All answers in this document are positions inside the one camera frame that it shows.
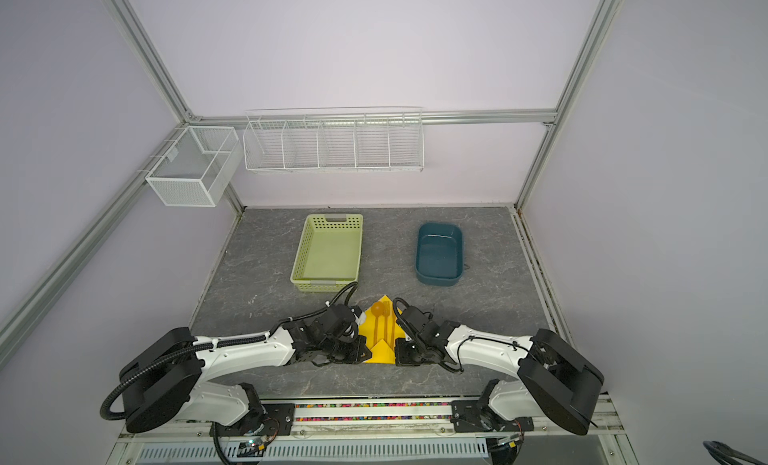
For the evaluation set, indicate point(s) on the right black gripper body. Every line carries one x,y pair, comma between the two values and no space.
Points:
409,352

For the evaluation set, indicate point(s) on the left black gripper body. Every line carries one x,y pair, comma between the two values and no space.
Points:
348,352

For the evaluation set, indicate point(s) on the yellow paper napkin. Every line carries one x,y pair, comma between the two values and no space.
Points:
383,352

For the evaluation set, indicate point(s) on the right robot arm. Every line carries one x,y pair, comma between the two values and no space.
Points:
546,374

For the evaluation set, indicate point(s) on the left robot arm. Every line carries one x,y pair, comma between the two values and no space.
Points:
176,378

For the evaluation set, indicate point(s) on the green plastic basket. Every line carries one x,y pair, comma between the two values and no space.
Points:
329,253

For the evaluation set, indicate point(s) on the teal plastic tray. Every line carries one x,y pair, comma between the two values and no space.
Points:
439,255

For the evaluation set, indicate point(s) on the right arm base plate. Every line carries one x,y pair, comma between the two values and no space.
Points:
468,416

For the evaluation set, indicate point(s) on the white vented cable duct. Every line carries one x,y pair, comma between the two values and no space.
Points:
329,451

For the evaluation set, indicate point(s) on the white wire wall rack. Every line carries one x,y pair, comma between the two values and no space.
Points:
345,139

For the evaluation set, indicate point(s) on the white mesh wall box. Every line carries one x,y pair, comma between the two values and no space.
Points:
197,167

